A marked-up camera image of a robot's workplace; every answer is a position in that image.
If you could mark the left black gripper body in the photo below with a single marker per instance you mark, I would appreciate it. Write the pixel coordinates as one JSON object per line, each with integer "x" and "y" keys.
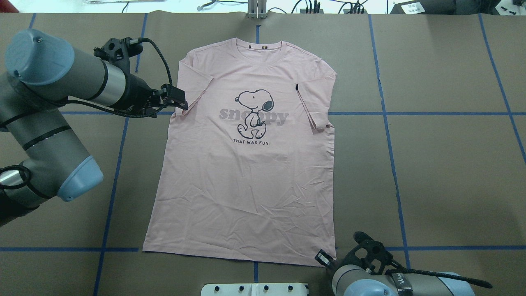
{"x": 137, "y": 92}

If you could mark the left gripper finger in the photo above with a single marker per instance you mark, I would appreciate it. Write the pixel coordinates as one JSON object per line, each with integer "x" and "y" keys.
{"x": 177, "y": 104}
{"x": 171, "y": 93}

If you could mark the black box white label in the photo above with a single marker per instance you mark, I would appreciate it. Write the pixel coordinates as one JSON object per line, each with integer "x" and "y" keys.
{"x": 430, "y": 7}

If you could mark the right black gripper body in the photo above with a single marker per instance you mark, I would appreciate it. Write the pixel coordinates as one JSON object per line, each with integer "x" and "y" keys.
{"x": 333, "y": 266}

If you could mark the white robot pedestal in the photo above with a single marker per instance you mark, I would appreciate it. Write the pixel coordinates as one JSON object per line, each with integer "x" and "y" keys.
{"x": 256, "y": 289}

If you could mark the pink Snoopy t-shirt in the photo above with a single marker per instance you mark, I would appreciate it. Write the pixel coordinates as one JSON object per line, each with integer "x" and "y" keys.
{"x": 248, "y": 169}

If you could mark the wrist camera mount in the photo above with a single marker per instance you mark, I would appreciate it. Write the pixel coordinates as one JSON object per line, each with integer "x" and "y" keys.
{"x": 116, "y": 50}
{"x": 369, "y": 254}

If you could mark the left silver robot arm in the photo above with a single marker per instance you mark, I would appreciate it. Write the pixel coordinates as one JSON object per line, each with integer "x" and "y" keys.
{"x": 45, "y": 73}

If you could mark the aluminium frame post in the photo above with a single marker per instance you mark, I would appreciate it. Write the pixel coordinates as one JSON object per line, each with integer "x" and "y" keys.
{"x": 257, "y": 9}

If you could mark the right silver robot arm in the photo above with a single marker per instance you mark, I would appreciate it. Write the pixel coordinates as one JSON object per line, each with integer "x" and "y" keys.
{"x": 352, "y": 280}

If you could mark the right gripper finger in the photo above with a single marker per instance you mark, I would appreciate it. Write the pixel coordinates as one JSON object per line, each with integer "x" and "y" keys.
{"x": 323, "y": 258}

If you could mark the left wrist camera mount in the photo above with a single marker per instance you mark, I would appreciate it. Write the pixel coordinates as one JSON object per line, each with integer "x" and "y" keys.
{"x": 116, "y": 50}

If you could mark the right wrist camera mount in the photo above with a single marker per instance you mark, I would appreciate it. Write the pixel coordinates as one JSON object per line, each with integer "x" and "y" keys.
{"x": 369, "y": 254}

